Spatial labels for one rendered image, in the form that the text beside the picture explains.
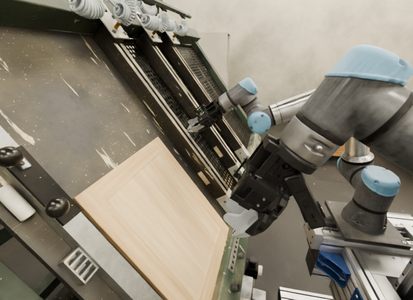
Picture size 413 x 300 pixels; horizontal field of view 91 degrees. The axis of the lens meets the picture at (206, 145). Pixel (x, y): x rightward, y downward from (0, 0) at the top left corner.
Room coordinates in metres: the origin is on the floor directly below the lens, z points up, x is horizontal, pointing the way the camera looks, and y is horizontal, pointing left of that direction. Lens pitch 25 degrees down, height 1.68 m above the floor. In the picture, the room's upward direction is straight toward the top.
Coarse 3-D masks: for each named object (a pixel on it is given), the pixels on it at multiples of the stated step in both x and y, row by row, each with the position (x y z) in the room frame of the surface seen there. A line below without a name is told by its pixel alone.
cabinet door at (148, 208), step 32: (128, 160) 0.62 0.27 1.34; (160, 160) 0.74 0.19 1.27; (96, 192) 0.46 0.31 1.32; (128, 192) 0.53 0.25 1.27; (160, 192) 0.62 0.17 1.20; (192, 192) 0.73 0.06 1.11; (96, 224) 0.40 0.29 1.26; (128, 224) 0.45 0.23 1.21; (160, 224) 0.52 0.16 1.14; (192, 224) 0.61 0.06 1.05; (224, 224) 0.73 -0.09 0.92; (128, 256) 0.38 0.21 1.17; (160, 256) 0.43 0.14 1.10; (192, 256) 0.50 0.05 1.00; (160, 288) 0.36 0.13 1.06; (192, 288) 0.41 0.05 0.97
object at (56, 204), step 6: (54, 198) 0.30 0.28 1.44; (60, 198) 0.30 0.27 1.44; (48, 204) 0.28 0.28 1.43; (54, 204) 0.28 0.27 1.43; (60, 204) 0.29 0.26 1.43; (66, 204) 0.29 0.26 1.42; (48, 210) 0.28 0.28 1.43; (54, 210) 0.28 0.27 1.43; (60, 210) 0.28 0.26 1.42; (66, 210) 0.29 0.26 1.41; (54, 216) 0.28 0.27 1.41; (60, 216) 0.28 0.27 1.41
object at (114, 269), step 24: (0, 144) 0.39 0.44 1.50; (0, 168) 0.37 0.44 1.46; (24, 192) 0.36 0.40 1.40; (48, 216) 0.34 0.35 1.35; (72, 240) 0.33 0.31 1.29; (96, 240) 0.35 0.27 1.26; (96, 264) 0.32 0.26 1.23; (120, 264) 0.34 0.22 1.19; (120, 288) 0.30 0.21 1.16; (144, 288) 0.32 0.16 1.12
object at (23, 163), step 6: (0, 150) 0.31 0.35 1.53; (6, 150) 0.31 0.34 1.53; (12, 150) 0.31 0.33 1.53; (18, 150) 0.32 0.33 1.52; (0, 156) 0.30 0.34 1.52; (6, 156) 0.30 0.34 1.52; (12, 156) 0.30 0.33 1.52; (18, 156) 0.31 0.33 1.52; (0, 162) 0.29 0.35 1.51; (6, 162) 0.30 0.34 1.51; (12, 162) 0.30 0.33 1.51; (18, 162) 0.31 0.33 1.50; (24, 162) 0.37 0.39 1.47; (24, 168) 0.37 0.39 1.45
